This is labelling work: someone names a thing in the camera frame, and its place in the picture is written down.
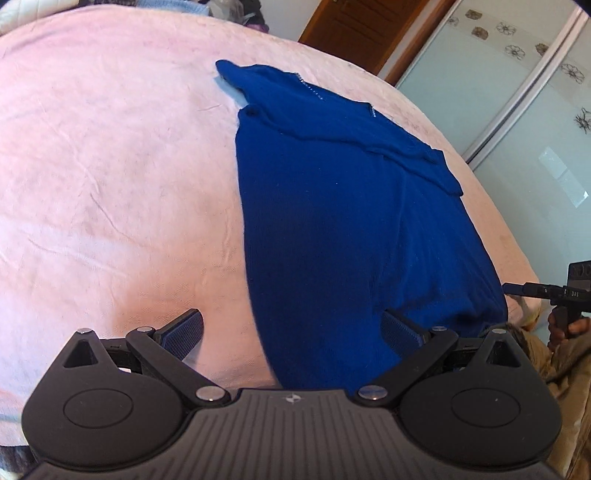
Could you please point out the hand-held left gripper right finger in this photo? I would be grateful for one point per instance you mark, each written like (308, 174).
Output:
(399, 332)

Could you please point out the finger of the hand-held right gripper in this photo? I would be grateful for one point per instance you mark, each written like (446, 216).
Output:
(531, 290)

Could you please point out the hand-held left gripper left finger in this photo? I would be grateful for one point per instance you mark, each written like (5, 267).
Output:
(182, 332)

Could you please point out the blue beaded sweater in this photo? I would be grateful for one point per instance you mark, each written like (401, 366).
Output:
(346, 230)

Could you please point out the person's right hand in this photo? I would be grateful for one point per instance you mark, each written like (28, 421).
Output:
(579, 326)

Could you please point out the person's khaki trousers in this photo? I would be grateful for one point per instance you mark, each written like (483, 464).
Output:
(572, 392)

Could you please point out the pink bed blanket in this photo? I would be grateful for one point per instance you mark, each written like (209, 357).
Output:
(115, 184)

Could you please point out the sliding glass wardrobe door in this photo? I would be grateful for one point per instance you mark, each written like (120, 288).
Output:
(508, 92)

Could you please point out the brown wooden door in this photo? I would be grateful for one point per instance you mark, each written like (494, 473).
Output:
(360, 27)

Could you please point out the black bag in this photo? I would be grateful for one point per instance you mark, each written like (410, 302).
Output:
(256, 14)

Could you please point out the light blue knitted blanket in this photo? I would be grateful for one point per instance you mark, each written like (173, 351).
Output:
(161, 3)

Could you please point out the clear plastic bag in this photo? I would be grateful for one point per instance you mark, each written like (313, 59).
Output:
(224, 5)

